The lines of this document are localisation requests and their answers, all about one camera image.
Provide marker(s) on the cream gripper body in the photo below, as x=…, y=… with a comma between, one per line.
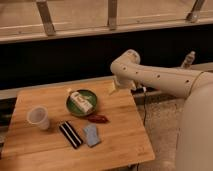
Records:
x=114, y=86

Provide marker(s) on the blue sponge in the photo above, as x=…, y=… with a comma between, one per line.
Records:
x=91, y=134

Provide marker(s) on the left metal railing post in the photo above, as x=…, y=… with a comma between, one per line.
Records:
x=45, y=17

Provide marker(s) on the black white striped bar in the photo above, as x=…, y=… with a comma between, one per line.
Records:
x=71, y=135

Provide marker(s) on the right metal railing post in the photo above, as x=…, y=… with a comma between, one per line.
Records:
x=193, y=15

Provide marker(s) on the clear bottle in background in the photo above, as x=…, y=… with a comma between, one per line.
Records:
x=189, y=59

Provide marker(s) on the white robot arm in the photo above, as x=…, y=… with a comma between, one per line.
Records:
x=194, y=149

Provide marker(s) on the middle metal railing post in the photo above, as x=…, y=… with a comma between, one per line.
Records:
x=112, y=14

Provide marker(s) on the red chili pepper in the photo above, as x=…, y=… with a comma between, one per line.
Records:
x=97, y=119

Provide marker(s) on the green plate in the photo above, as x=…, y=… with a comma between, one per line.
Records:
x=89, y=95

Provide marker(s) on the metal railing post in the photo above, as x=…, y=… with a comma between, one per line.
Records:
x=193, y=15
x=112, y=14
x=45, y=17

